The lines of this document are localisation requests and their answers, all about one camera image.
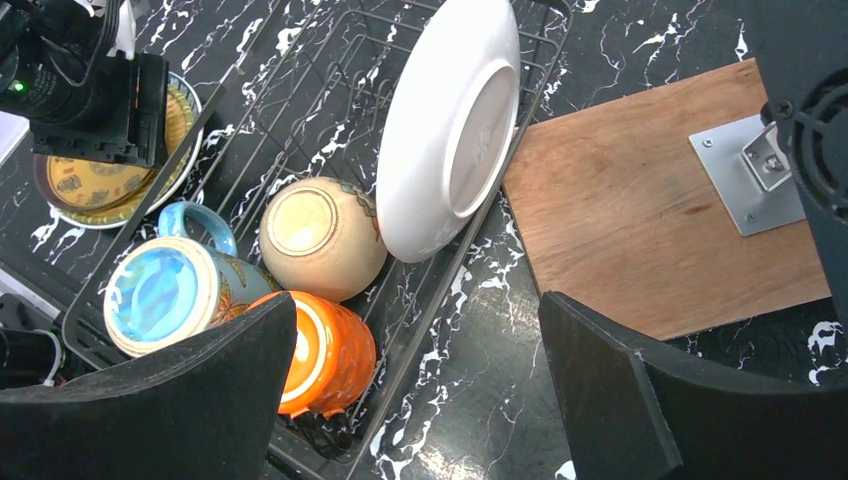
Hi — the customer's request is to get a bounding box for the blue butterfly mug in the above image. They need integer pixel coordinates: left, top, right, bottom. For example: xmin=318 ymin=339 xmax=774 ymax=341
xmin=103 ymin=201 xmax=280 ymax=357

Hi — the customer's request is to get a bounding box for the wooden base board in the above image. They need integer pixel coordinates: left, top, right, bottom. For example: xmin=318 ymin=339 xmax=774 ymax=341
xmin=504 ymin=60 xmax=830 ymax=340

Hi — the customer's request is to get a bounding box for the dark grey tilted panel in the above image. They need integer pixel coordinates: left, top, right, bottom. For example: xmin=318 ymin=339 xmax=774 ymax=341
xmin=744 ymin=0 xmax=847 ymax=323

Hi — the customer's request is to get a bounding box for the beige ceramic bowl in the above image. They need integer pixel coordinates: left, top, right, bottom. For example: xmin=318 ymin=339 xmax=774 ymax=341
xmin=259 ymin=176 xmax=388 ymax=302

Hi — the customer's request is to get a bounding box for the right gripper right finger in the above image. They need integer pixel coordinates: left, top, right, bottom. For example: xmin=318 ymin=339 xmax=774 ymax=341
xmin=538 ymin=291 xmax=847 ymax=479

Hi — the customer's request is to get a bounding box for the black wire dish rack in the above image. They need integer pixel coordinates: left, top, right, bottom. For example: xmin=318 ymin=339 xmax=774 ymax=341
xmin=61 ymin=0 xmax=574 ymax=480

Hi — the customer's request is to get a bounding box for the white plate red pattern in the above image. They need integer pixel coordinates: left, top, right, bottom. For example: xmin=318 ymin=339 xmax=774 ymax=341
xmin=376 ymin=0 xmax=520 ymax=263

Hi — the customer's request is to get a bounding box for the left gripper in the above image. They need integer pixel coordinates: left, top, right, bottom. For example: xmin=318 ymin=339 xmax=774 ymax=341
xmin=1 ymin=0 xmax=169 ymax=169

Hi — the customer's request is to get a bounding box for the yellow patterned plate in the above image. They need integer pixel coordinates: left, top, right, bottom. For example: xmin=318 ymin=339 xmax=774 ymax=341
xmin=34 ymin=72 xmax=203 ymax=230

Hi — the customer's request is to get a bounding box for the orange ceramic mug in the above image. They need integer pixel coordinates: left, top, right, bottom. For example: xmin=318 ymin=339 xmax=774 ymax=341
xmin=278 ymin=291 xmax=377 ymax=419

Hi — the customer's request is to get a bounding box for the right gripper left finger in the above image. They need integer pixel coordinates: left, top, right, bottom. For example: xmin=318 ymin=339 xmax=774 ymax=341
xmin=1 ymin=293 xmax=297 ymax=479

